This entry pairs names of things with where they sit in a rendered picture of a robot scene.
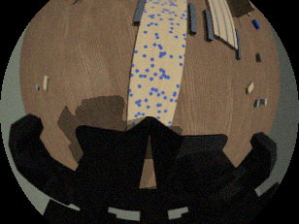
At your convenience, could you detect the open wooden tray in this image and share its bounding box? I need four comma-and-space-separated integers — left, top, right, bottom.
229, 0, 258, 17

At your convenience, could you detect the blue cylinder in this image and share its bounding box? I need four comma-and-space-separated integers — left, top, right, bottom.
252, 18, 260, 29

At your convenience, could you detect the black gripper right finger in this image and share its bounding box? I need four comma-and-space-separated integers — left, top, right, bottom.
149, 116, 228, 189

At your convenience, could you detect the beige strip with blue speckles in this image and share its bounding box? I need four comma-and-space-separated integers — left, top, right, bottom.
127, 0, 188, 130

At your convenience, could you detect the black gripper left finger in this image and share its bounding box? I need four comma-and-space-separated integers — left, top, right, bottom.
75, 116, 150, 189

